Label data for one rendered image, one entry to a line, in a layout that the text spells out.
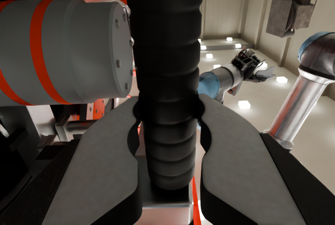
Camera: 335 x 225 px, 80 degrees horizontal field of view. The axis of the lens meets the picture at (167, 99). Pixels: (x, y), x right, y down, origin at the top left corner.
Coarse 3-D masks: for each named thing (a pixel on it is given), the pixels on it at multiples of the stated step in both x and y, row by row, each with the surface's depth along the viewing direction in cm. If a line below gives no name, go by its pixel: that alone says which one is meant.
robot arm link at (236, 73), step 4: (224, 64) 62; (228, 64) 61; (232, 64) 61; (228, 68) 58; (232, 68) 59; (236, 68) 60; (232, 72) 58; (236, 72) 59; (236, 76) 59; (240, 76) 60; (236, 80) 59; (236, 84) 61
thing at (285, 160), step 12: (276, 144) 8; (276, 156) 7; (288, 156) 7; (288, 168) 7; (300, 168) 7; (288, 180) 7; (300, 180) 6; (312, 180) 6; (300, 192) 6; (312, 192) 6; (324, 192) 6; (300, 204) 6; (312, 204) 6; (324, 204) 6; (312, 216) 6; (324, 216) 6
